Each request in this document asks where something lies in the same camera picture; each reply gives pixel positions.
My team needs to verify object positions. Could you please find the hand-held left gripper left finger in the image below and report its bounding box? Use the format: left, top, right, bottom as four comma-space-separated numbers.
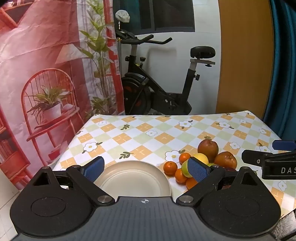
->
32, 156, 115, 207

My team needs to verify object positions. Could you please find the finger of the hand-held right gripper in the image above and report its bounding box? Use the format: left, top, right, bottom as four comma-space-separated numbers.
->
272, 140, 296, 151
241, 149, 266, 166

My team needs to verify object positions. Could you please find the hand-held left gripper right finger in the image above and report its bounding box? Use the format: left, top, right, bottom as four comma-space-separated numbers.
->
176, 157, 262, 205

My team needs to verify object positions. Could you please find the green apple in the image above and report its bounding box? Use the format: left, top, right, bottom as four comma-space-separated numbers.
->
181, 160, 193, 178

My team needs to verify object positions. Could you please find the yellow lemon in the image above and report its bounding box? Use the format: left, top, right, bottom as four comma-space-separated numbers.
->
193, 153, 209, 164

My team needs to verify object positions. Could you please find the orange tangerine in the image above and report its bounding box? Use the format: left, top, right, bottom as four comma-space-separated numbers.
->
186, 177, 199, 189
174, 168, 188, 183
179, 152, 192, 164
163, 161, 178, 176

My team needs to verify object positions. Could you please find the cream round plate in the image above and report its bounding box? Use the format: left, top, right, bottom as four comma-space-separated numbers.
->
93, 160, 172, 198

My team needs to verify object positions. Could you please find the red apple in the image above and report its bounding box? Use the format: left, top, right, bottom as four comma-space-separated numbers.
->
198, 139, 219, 163
215, 151, 238, 169

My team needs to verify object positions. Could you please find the checkered floral tablecloth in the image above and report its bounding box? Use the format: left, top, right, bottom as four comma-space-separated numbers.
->
53, 111, 296, 218

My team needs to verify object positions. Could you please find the teal curtain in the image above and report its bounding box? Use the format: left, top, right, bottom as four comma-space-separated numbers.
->
262, 0, 296, 139

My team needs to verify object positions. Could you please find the black exercise bike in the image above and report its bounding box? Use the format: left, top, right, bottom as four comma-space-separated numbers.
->
116, 29, 216, 115

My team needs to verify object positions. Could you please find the wooden door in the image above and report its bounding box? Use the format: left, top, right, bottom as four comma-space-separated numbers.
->
215, 0, 274, 120

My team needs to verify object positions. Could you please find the red chair printed backdrop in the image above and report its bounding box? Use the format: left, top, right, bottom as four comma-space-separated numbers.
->
0, 0, 125, 193

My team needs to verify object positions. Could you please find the stand with white cover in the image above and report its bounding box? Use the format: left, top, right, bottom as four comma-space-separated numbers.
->
115, 10, 130, 70

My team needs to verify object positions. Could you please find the dark window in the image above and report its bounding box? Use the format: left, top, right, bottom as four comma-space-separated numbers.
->
113, 0, 195, 33

